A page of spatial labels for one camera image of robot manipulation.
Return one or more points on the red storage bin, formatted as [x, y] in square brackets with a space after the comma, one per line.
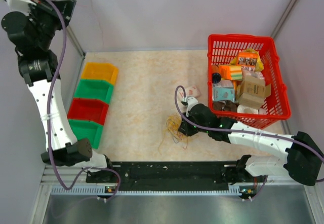
[88, 110]

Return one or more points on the green storage bin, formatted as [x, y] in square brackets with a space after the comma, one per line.
[87, 129]
[94, 89]

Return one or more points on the yellow storage bin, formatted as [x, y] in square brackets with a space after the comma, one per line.
[100, 71]

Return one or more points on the brown cardboard box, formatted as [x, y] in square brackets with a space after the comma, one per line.
[253, 92]

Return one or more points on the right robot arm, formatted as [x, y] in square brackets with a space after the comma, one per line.
[296, 156]

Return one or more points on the pink tissue packet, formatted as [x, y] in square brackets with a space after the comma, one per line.
[189, 91]

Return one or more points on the yellow plastic bag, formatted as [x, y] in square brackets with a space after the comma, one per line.
[259, 66]

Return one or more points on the teal tissue pack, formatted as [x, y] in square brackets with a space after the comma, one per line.
[222, 91]

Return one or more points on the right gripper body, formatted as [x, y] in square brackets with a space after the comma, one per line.
[190, 129]

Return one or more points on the upper green storage bin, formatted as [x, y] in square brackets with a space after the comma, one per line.
[94, 89]

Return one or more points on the red plastic basket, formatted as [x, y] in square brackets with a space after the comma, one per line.
[222, 48]

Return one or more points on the pink wrapped pack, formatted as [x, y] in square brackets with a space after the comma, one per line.
[250, 71]

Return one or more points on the orange snack box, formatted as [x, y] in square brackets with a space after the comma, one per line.
[248, 59]

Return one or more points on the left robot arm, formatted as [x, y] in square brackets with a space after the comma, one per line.
[30, 26]

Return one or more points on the orange sponge pack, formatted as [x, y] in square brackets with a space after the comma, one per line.
[231, 72]

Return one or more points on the black bottle cap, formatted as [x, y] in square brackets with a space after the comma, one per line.
[216, 77]

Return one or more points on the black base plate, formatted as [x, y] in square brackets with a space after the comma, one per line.
[174, 176]

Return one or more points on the lower green storage bin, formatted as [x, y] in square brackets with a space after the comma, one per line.
[87, 129]

